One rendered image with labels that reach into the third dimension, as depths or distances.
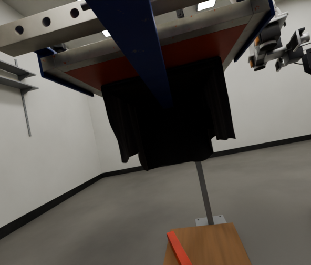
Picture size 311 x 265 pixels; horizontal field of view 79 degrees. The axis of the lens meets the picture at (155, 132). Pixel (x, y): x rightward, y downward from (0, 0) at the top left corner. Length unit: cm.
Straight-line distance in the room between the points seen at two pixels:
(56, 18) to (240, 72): 438
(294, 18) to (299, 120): 215
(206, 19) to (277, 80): 443
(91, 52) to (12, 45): 17
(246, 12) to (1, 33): 57
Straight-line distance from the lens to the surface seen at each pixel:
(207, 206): 152
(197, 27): 53
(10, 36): 58
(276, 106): 481
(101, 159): 476
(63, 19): 52
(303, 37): 118
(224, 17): 54
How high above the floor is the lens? 72
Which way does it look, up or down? 1 degrees up
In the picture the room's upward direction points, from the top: 12 degrees counter-clockwise
